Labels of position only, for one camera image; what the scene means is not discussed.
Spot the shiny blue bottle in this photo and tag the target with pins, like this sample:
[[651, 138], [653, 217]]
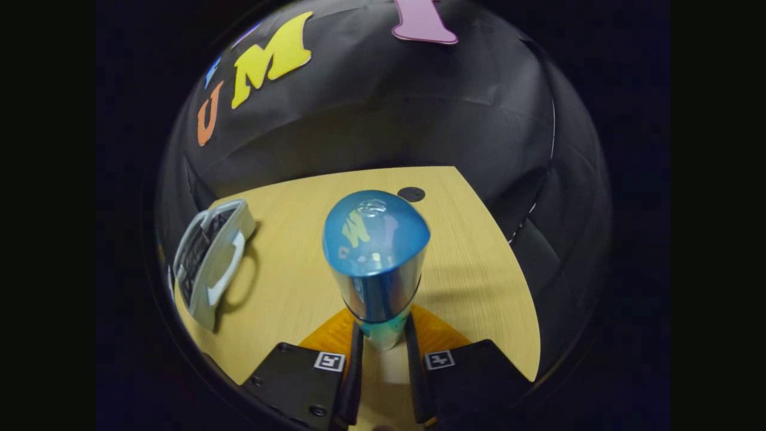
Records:
[[374, 251]]

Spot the black backdrop cloth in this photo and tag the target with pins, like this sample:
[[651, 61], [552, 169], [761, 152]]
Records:
[[389, 108]]

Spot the black table grommet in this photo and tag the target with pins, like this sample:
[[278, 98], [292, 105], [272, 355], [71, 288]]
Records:
[[411, 194]]

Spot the light blue suitcase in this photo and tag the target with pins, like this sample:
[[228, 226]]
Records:
[[224, 251]]

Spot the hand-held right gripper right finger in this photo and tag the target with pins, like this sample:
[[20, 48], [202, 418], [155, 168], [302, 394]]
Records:
[[416, 383]]

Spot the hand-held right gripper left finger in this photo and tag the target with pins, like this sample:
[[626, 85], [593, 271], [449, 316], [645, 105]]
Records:
[[353, 371]]

